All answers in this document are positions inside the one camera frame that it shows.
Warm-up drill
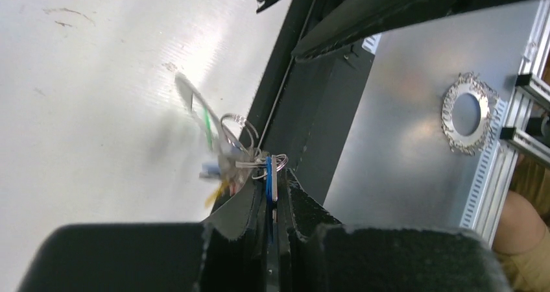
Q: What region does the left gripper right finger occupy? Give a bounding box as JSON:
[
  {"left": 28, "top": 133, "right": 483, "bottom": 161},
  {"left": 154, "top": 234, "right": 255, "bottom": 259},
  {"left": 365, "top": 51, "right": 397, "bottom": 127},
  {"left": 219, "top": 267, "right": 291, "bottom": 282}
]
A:
[{"left": 278, "top": 168, "right": 341, "bottom": 291}]

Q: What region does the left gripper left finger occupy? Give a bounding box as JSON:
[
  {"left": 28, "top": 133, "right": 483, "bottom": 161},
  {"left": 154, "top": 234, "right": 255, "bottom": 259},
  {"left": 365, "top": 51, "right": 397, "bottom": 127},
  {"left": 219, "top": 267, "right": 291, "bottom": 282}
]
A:
[{"left": 198, "top": 179, "right": 266, "bottom": 291}]

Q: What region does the blue tagged key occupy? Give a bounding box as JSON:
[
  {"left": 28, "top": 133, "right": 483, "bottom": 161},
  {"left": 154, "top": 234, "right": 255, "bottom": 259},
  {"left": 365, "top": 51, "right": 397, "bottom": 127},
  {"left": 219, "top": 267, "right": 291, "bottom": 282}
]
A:
[{"left": 265, "top": 155, "right": 278, "bottom": 244}]

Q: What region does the metal keyring with coloured keys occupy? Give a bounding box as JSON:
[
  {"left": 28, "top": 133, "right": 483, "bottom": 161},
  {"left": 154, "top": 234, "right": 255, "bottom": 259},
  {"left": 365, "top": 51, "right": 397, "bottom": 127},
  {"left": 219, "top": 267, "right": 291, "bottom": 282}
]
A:
[{"left": 174, "top": 72, "right": 289, "bottom": 206}]

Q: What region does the right white cable duct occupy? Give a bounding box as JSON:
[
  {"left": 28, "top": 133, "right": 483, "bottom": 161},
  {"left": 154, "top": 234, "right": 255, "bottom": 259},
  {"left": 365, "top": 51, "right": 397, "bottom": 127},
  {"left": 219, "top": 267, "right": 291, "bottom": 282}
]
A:
[{"left": 459, "top": 99, "right": 507, "bottom": 237}]

